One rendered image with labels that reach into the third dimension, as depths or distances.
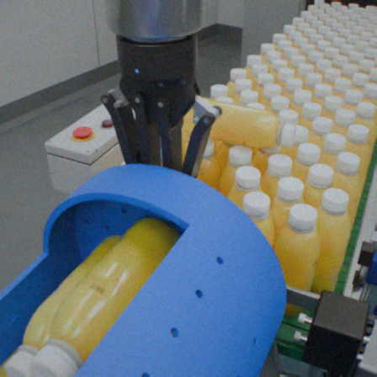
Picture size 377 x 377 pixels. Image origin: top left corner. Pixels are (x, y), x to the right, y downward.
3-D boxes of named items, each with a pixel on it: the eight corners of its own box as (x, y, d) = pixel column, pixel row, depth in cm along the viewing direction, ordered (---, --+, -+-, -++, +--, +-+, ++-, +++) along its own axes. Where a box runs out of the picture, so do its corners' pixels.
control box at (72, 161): (52, 189, 83) (43, 141, 77) (112, 142, 98) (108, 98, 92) (96, 204, 80) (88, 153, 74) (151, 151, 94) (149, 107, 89)
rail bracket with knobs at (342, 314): (286, 363, 64) (297, 318, 58) (300, 326, 70) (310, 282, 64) (353, 388, 61) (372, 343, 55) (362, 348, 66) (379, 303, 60)
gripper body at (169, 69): (215, 26, 42) (213, 114, 47) (138, 18, 45) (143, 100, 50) (178, 47, 36) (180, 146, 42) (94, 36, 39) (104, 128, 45)
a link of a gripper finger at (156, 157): (145, 95, 43) (131, 92, 43) (147, 191, 49) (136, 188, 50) (164, 82, 46) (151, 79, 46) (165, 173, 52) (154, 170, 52)
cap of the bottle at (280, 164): (292, 165, 76) (294, 156, 75) (289, 177, 73) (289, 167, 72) (270, 161, 77) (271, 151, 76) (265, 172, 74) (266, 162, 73)
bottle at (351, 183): (340, 259, 82) (360, 181, 72) (306, 246, 85) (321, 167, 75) (352, 239, 87) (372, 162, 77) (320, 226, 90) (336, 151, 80)
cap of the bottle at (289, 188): (307, 194, 69) (309, 184, 68) (290, 203, 67) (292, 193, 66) (289, 183, 72) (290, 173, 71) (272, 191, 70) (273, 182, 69)
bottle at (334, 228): (295, 297, 75) (312, 215, 65) (295, 268, 80) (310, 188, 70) (336, 301, 74) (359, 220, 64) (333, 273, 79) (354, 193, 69)
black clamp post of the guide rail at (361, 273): (350, 284, 77) (360, 250, 72) (353, 273, 79) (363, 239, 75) (362, 287, 76) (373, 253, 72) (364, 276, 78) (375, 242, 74)
